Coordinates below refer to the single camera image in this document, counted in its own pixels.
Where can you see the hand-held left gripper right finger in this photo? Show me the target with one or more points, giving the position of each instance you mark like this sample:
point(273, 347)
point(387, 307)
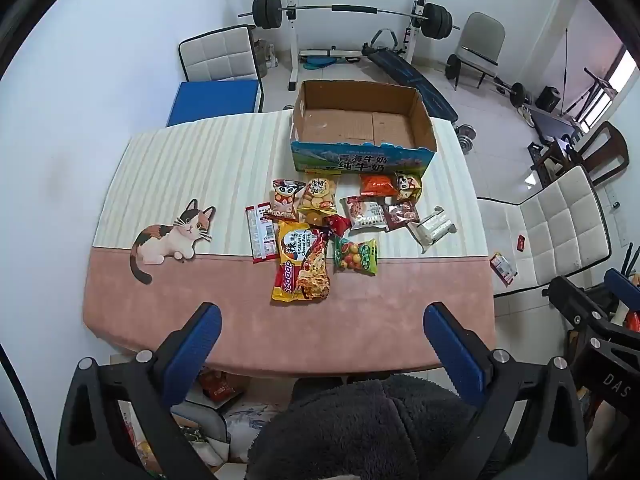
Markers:
point(450, 350)

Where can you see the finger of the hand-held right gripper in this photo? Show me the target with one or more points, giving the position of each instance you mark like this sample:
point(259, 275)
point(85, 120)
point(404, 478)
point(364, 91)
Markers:
point(575, 305)
point(622, 285)

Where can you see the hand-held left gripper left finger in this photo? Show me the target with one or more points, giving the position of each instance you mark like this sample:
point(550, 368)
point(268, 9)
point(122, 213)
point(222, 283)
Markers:
point(197, 345)

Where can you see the small red snack packet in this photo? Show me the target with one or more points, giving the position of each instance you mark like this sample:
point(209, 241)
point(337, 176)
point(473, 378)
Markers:
point(340, 224)

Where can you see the clear packet with orange pastry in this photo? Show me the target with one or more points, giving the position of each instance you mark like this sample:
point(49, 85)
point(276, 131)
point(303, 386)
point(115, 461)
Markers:
point(315, 217)

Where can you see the printed cardboard box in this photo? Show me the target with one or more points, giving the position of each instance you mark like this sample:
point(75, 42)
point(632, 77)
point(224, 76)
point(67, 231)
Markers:
point(360, 125)

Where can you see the red and white snack packet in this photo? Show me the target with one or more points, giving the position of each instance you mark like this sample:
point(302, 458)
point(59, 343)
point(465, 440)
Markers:
point(502, 269)

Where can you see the small red box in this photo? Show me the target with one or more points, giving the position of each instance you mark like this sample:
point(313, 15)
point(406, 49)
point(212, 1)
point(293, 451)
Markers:
point(521, 242)

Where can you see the white padded chair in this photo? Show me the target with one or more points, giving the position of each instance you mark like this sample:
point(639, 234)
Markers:
point(220, 55)
point(555, 220)

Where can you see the white plastic bag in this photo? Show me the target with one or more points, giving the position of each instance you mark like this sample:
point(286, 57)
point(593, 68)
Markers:
point(245, 425)

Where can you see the person's dark fleece clothing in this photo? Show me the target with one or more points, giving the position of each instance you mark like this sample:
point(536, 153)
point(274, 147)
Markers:
point(360, 430)

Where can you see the white wrapped snack packet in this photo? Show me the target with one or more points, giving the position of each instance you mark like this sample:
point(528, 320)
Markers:
point(432, 226)

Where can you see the long red snack packet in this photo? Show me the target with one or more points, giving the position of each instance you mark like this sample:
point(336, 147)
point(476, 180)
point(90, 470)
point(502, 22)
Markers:
point(262, 232)

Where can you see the yellow noodle packet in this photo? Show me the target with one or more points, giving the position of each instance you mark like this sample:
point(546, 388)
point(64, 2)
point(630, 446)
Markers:
point(300, 265)

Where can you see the green candy packet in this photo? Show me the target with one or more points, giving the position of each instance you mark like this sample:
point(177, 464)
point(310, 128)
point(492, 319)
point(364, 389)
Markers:
point(356, 256)

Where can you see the dark wooden chair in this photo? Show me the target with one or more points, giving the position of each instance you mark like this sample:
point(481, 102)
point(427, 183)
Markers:
point(607, 150)

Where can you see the brown snack packet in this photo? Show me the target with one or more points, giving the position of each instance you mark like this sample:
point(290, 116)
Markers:
point(401, 214)

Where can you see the white cookie packet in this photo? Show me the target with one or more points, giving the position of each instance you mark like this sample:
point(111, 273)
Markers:
point(364, 212)

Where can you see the yellow panda snack packet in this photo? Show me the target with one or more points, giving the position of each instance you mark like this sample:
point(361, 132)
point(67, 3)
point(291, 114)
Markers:
point(409, 186)

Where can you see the owl cartoon snack packet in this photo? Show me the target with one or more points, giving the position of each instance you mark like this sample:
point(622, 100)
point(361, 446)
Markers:
point(285, 199)

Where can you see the orange snack packet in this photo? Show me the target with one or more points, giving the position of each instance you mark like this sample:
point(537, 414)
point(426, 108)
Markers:
point(377, 186)

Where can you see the striped cat print tablecloth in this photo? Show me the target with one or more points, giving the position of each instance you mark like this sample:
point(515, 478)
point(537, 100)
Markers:
point(225, 160)

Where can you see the yellow biscuit packet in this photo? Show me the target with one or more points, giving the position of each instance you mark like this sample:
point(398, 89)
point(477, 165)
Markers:
point(317, 192)

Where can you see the black tripod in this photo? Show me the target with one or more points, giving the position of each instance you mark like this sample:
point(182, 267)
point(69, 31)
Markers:
point(595, 90)

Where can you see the metal dumbbell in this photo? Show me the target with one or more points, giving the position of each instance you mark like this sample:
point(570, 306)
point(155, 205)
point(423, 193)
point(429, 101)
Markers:
point(467, 139)

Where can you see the black speaker box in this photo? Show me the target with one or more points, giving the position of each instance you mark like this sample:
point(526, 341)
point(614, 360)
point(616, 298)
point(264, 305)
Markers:
point(548, 99)

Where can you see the blue folded mat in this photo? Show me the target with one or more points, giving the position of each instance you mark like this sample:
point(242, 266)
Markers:
point(215, 101)

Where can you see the small barbell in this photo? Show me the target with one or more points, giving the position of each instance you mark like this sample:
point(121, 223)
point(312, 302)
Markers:
point(452, 66)

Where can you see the black sit-up bench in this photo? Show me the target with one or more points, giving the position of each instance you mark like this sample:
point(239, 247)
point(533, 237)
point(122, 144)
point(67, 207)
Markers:
point(420, 80)

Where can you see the grey chair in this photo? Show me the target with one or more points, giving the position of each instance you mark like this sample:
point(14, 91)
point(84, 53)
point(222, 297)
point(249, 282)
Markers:
point(482, 35)

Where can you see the blue balance disc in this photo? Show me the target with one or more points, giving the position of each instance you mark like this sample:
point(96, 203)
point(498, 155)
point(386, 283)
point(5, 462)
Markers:
point(319, 62)

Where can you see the white squat rack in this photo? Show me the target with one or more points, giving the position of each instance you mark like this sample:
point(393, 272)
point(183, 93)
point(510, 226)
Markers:
point(292, 50)

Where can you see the barbell with black plates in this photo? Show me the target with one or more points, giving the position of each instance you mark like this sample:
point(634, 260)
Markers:
point(310, 8)

